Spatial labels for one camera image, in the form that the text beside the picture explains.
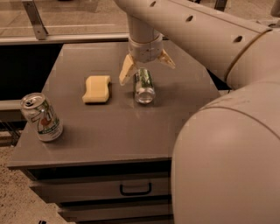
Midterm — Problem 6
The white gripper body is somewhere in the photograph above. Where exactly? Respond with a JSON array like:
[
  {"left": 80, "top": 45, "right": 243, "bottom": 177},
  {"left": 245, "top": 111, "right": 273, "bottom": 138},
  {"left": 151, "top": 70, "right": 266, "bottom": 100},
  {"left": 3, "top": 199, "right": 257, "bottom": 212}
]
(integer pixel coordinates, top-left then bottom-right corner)
[{"left": 129, "top": 35, "right": 163, "bottom": 63}]

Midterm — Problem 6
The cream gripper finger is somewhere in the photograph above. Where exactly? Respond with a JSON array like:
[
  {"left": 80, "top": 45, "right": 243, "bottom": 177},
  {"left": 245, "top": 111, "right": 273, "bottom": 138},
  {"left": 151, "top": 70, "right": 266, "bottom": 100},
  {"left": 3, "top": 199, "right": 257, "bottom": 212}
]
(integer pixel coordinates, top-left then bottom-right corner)
[
  {"left": 157, "top": 49, "right": 176, "bottom": 69},
  {"left": 119, "top": 54, "right": 137, "bottom": 86}
]

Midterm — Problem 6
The green soda can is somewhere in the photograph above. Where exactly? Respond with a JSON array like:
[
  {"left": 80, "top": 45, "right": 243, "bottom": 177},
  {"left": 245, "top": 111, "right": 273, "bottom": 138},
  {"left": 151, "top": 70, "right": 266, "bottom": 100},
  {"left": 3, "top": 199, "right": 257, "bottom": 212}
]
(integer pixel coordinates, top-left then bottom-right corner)
[{"left": 133, "top": 67, "right": 156, "bottom": 104}]

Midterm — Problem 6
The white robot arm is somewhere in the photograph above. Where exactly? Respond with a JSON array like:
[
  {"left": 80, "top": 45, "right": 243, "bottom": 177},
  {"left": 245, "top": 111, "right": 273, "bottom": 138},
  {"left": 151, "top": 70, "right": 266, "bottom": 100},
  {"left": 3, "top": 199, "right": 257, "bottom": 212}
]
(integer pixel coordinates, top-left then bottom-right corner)
[{"left": 115, "top": 0, "right": 280, "bottom": 224}]

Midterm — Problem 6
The white 7up soda can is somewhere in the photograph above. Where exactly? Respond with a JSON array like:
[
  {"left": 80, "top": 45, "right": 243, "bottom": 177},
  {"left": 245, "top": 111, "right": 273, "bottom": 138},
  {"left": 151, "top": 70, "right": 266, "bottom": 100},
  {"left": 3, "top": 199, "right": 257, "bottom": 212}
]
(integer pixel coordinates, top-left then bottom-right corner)
[{"left": 20, "top": 93, "right": 63, "bottom": 142}]

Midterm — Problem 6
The yellow sponge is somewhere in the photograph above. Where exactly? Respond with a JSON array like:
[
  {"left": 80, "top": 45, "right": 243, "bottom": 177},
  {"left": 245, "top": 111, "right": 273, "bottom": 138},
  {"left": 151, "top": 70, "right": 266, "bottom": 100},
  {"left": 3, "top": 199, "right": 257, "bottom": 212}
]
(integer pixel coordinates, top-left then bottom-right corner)
[{"left": 82, "top": 75, "right": 111, "bottom": 103}]

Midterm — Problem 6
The grey drawer cabinet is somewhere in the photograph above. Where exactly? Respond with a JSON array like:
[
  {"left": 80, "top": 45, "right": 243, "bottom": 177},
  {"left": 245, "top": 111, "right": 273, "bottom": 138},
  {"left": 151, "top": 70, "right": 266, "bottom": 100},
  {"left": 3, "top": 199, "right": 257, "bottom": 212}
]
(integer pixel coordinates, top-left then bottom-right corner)
[{"left": 8, "top": 41, "right": 219, "bottom": 224}]

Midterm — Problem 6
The metal window rail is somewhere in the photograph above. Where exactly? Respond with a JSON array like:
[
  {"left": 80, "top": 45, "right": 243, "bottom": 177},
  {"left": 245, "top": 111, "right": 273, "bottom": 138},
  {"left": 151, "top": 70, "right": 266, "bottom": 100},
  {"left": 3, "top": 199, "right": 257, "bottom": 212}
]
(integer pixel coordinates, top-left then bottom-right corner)
[{"left": 0, "top": 0, "right": 128, "bottom": 46}]

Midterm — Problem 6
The black drawer handle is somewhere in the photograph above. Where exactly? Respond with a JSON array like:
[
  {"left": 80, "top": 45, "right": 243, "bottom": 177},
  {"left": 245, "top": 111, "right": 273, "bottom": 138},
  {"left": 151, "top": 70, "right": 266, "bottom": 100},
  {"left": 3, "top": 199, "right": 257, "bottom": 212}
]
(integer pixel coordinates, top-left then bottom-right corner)
[{"left": 119, "top": 182, "right": 152, "bottom": 197}]

